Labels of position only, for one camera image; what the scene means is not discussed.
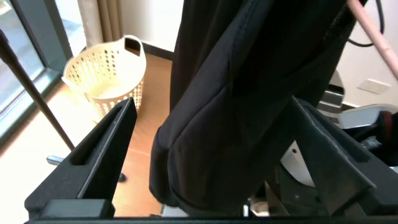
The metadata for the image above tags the beige curtain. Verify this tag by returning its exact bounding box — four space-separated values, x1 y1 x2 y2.
76 0 124 48

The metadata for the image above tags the white laundry basket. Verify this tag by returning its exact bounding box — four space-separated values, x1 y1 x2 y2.
61 34 147 124

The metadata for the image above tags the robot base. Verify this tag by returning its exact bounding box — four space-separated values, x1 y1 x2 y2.
161 70 398 218

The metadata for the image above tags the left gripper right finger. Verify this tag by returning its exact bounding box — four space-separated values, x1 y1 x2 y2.
285 95 398 217

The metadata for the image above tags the black clothes rack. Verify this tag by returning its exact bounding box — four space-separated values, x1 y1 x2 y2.
0 29 127 184

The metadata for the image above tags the pink clothes hanger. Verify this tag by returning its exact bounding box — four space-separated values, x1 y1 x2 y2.
346 0 398 81

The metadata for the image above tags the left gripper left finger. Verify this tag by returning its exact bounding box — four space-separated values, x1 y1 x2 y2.
24 96 138 218

